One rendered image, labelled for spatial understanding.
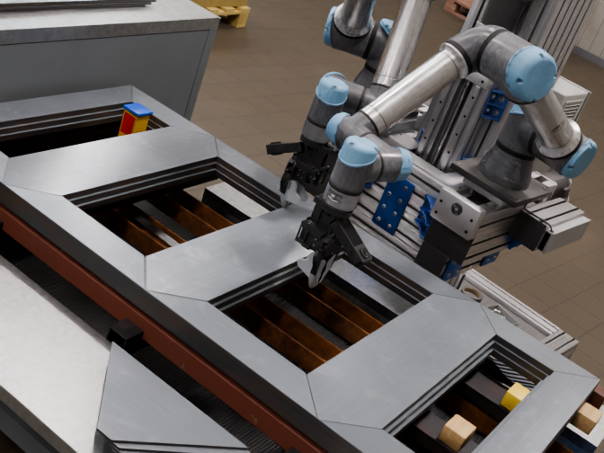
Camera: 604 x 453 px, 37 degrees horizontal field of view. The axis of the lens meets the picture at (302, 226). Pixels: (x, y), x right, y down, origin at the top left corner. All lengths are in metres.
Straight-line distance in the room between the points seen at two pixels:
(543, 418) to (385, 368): 0.35
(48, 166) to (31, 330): 0.49
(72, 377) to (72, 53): 1.12
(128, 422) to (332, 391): 0.39
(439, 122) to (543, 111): 0.59
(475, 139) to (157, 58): 1.00
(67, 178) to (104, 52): 0.62
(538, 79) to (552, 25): 0.61
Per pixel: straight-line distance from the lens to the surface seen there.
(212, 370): 1.82
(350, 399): 1.78
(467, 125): 2.75
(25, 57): 2.53
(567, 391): 2.15
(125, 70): 2.82
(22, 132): 2.44
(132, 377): 1.76
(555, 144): 2.41
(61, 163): 2.26
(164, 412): 1.71
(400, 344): 2.00
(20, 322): 1.90
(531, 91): 2.14
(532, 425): 1.98
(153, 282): 1.90
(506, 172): 2.57
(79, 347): 1.87
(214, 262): 2.03
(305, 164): 2.28
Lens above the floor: 1.89
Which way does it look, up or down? 26 degrees down
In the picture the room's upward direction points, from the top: 21 degrees clockwise
